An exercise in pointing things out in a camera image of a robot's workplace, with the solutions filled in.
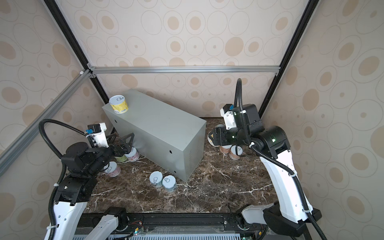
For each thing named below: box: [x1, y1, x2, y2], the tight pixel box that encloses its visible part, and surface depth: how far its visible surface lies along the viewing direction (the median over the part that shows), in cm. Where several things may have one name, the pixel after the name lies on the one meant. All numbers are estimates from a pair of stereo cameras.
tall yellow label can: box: [109, 94, 129, 114], surface depth 75 cm
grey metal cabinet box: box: [102, 89, 207, 182], surface depth 72 cm
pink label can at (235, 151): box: [229, 145, 243, 160], surface depth 97 cm
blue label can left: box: [149, 171, 163, 188], surface depth 85 cm
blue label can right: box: [162, 175, 177, 192], surface depth 83 cm
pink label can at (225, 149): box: [219, 144, 232, 154], surface depth 99 cm
